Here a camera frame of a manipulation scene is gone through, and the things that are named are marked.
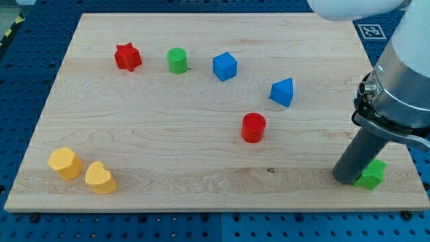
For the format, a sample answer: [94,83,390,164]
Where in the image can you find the green cylinder block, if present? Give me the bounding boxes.
[167,47,188,75]

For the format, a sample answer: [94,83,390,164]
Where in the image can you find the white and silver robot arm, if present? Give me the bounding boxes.
[308,0,429,151]

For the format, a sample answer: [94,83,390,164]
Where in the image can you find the blue cube block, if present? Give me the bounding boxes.
[213,52,238,81]

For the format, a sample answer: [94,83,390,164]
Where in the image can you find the red cylinder block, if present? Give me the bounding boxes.
[241,112,266,143]

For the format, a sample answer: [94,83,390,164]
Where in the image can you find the light wooden board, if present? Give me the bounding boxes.
[5,13,429,212]

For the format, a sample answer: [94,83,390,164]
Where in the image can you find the blue triangular prism block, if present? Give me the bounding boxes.
[269,78,294,108]

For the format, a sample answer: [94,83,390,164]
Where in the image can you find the red star block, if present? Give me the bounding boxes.
[114,42,142,72]

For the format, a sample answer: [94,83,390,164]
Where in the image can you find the yellow heart block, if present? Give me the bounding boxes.
[85,161,118,194]

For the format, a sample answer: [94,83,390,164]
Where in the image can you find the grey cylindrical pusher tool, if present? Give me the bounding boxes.
[332,128,388,185]

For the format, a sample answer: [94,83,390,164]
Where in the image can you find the yellow hexagon block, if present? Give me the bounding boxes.
[48,147,83,181]

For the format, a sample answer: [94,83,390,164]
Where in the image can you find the green star block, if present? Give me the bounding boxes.
[353,159,387,190]

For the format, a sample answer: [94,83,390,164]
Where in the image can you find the white fiducial marker tag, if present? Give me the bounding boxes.
[357,24,386,40]

